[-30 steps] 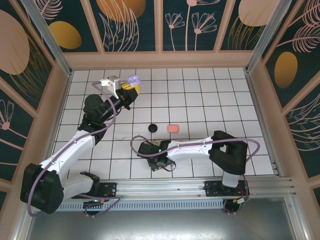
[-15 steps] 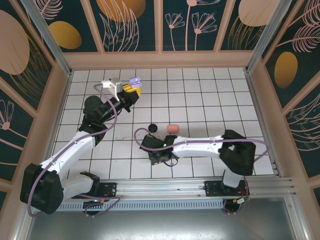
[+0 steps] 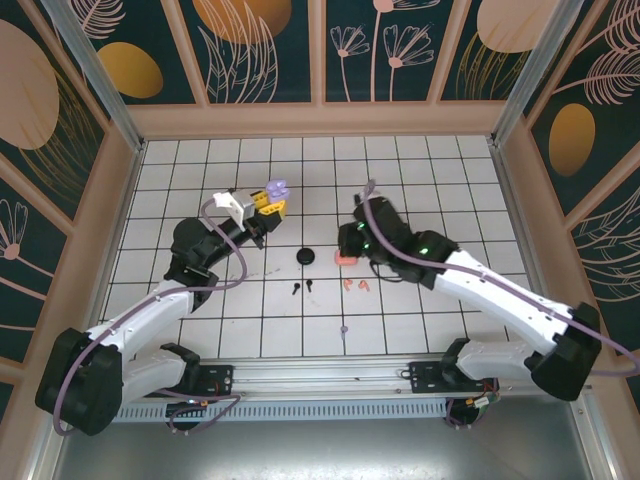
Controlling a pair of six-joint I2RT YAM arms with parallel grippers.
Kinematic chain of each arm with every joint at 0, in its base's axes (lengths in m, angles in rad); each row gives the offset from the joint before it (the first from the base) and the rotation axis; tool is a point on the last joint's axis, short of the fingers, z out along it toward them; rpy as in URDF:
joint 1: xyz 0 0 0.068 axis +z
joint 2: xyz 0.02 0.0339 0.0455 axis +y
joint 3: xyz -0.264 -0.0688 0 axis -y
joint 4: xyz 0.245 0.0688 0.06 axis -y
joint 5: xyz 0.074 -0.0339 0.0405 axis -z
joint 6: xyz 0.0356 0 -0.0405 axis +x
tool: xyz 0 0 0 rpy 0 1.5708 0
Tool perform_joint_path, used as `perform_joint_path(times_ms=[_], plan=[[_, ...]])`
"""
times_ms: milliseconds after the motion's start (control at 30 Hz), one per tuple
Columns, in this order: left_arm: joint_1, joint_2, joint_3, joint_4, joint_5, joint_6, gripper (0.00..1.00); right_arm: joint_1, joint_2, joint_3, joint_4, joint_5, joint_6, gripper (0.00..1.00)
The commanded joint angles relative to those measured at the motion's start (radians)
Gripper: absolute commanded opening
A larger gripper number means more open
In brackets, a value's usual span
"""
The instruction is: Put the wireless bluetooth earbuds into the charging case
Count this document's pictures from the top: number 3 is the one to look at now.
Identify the purple round charging case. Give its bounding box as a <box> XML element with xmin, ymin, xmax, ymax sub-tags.
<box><xmin>265</xmin><ymin>178</ymin><xmax>293</xmax><ymax>202</ymax></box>

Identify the small green controller board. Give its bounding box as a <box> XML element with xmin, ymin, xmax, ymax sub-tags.
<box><xmin>467</xmin><ymin>391</ymin><xmax>502</xmax><ymax>417</ymax></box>

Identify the grey metal sheet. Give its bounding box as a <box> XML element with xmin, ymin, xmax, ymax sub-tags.
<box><xmin>47</xmin><ymin>394</ymin><xmax>601</xmax><ymax>480</ymax></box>

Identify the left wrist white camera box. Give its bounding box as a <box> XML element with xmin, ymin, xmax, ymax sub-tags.
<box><xmin>212</xmin><ymin>188</ymin><xmax>257</xmax><ymax>232</ymax></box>

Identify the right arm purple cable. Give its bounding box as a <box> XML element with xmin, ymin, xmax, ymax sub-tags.
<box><xmin>353</xmin><ymin>179</ymin><xmax>640</xmax><ymax>431</ymax></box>

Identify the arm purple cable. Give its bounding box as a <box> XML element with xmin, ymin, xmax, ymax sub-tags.
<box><xmin>353</xmin><ymin>179</ymin><xmax>640</xmax><ymax>431</ymax></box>
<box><xmin>52</xmin><ymin>202</ymin><xmax>249</xmax><ymax>437</ymax></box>

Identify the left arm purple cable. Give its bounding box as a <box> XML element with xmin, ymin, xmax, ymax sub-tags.
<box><xmin>52</xmin><ymin>202</ymin><xmax>249</xmax><ymax>437</ymax></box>

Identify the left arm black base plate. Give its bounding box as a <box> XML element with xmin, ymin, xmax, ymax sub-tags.
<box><xmin>143</xmin><ymin>363</ymin><xmax>236</xmax><ymax>399</ymax></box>

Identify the aluminium mounting rail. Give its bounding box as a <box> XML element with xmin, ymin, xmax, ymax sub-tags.
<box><xmin>47</xmin><ymin>353</ymin><xmax>594</xmax><ymax>401</ymax></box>

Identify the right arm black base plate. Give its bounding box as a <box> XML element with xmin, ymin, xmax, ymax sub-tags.
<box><xmin>408</xmin><ymin>360</ymin><xmax>501</xmax><ymax>396</ymax></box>

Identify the aluminium side rail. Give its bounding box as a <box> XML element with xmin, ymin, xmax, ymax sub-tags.
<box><xmin>488</xmin><ymin>143</ymin><xmax>570</xmax><ymax>357</ymax></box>

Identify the slotted grey cable duct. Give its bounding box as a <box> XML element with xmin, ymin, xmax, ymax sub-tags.
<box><xmin>66</xmin><ymin>402</ymin><xmax>450</xmax><ymax>422</ymax></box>

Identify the left aluminium corner post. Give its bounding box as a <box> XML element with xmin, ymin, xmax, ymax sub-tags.
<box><xmin>39</xmin><ymin>0</ymin><xmax>147</xmax><ymax>154</ymax></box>

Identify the aluminium corner post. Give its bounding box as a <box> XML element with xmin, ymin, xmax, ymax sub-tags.
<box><xmin>39</xmin><ymin>0</ymin><xmax>147</xmax><ymax>154</ymax></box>
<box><xmin>488</xmin><ymin>0</ymin><xmax>572</xmax><ymax>147</ymax></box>

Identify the right aluminium corner post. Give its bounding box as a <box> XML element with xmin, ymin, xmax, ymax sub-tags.
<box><xmin>488</xmin><ymin>0</ymin><xmax>572</xmax><ymax>147</ymax></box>

